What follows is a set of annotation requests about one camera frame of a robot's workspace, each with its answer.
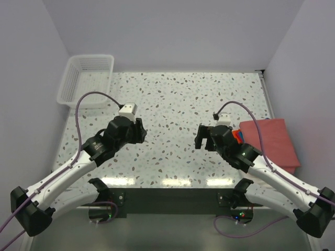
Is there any salmon pink t shirt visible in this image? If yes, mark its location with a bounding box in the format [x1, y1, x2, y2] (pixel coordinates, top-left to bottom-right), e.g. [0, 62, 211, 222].
[239, 119, 300, 174]

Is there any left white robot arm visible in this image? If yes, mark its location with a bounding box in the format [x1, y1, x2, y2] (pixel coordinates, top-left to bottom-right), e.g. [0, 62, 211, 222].
[10, 116, 147, 236]

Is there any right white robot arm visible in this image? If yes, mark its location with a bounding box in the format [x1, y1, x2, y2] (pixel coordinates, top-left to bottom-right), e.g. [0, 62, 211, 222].
[195, 125, 334, 238]

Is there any orange folded t shirt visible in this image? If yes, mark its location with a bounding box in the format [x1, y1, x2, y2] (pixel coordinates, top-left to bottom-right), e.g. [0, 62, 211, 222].
[232, 129, 244, 144]

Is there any white plastic laundry basket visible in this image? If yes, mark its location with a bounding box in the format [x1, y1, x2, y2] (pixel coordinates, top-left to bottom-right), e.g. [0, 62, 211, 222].
[57, 54, 114, 109]

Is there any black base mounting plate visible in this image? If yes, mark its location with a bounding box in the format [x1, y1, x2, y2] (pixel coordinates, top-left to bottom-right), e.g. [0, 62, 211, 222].
[85, 188, 254, 224]

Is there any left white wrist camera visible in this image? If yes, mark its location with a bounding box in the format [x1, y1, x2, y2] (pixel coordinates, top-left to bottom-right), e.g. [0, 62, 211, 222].
[118, 102, 138, 123]

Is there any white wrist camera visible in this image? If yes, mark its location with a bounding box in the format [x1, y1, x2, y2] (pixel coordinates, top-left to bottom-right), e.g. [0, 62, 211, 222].
[213, 113, 231, 127]
[118, 102, 138, 123]

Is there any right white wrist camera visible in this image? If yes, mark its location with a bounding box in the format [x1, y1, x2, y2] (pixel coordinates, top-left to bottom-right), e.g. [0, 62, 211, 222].
[213, 113, 231, 127]

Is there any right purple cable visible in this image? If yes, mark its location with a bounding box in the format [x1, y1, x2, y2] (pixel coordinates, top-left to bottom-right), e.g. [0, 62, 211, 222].
[212, 101, 335, 238]

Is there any purple cable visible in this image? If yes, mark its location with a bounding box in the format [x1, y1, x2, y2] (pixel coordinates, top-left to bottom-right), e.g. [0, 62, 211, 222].
[0, 91, 124, 249]
[212, 101, 335, 238]

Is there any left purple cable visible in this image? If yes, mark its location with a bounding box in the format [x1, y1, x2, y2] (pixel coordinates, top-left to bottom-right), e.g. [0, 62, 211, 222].
[0, 91, 124, 249]

